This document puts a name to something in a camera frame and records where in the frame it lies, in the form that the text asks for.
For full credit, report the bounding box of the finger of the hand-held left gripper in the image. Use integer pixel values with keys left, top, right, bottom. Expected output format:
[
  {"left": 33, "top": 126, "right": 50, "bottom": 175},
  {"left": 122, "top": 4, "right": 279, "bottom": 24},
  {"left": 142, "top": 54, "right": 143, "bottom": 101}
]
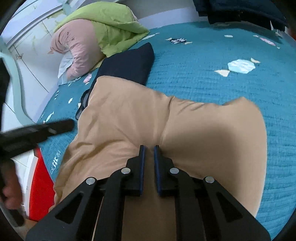
[{"left": 47, "top": 119, "right": 74, "bottom": 135}]

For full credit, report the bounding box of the navy folded cloth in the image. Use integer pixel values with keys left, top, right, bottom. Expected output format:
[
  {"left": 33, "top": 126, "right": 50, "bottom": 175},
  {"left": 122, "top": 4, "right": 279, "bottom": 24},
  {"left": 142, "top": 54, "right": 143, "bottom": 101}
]
[{"left": 76, "top": 42, "right": 155, "bottom": 121}]

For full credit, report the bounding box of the teal patterned bedspread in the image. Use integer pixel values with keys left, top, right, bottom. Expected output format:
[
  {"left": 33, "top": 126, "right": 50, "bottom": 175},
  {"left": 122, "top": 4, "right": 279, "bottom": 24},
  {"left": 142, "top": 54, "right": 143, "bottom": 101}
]
[{"left": 37, "top": 22, "right": 296, "bottom": 239}]

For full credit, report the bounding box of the pink pillow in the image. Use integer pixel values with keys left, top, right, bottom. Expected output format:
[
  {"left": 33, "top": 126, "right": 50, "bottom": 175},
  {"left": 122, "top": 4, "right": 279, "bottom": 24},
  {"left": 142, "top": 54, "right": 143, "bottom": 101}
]
[{"left": 47, "top": 20, "right": 104, "bottom": 80}]

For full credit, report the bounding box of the pale green bed frame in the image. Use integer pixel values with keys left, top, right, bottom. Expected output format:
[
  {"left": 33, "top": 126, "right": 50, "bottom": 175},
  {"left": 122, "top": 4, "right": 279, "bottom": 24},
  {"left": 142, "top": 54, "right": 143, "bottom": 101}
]
[{"left": 0, "top": 35, "right": 37, "bottom": 124}]

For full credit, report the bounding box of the green quilt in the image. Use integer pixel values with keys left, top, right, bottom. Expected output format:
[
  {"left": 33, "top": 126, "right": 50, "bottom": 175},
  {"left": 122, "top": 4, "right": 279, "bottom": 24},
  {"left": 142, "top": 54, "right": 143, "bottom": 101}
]
[{"left": 54, "top": 4, "right": 149, "bottom": 57}]

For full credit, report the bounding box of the beige coat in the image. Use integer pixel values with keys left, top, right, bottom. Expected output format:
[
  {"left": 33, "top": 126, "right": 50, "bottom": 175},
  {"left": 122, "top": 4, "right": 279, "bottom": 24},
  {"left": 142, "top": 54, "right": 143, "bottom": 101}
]
[{"left": 52, "top": 75, "right": 269, "bottom": 241}]

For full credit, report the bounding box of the red cloth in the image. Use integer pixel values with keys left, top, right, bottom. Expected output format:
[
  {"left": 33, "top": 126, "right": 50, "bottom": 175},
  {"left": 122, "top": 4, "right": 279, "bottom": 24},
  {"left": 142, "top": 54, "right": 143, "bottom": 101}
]
[{"left": 30, "top": 148, "right": 56, "bottom": 221}]

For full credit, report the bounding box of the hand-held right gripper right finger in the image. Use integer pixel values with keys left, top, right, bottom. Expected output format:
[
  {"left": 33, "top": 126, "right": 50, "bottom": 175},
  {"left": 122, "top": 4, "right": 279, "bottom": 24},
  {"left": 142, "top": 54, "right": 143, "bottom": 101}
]
[{"left": 154, "top": 145, "right": 271, "bottom": 241}]

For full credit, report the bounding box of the person's left hand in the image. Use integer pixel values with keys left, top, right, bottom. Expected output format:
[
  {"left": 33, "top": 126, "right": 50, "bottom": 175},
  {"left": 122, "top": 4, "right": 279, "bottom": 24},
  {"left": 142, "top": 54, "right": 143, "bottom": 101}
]
[{"left": 2, "top": 160, "right": 22, "bottom": 210}]

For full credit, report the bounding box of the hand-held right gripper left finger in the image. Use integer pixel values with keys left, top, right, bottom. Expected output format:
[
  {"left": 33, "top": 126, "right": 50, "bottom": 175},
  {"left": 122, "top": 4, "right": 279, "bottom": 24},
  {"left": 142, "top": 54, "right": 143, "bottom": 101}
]
[{"left": 25, "top": 145, "right": 146, "bottom": 241}]

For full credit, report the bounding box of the white pillow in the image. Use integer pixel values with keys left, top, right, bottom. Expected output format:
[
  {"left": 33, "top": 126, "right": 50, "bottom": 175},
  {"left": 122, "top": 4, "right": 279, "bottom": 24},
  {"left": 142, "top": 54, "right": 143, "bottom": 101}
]
[{"left": 57, "top": 56, "right": 78, "bottom": 82}]

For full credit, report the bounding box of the navy hanging jacket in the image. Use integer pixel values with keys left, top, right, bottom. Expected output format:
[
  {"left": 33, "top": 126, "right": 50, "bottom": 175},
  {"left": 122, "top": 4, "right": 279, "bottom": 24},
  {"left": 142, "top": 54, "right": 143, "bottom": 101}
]
[{"left": 193, "top": 0, "right": 288, "bottom": 30}]

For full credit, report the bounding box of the white wardrobe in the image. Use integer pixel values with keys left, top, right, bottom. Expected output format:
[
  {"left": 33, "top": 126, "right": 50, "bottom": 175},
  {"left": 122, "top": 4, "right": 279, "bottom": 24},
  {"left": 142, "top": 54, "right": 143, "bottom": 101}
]
[{"left": 0, "top": 0, "right": 70, "bottom": 93}]

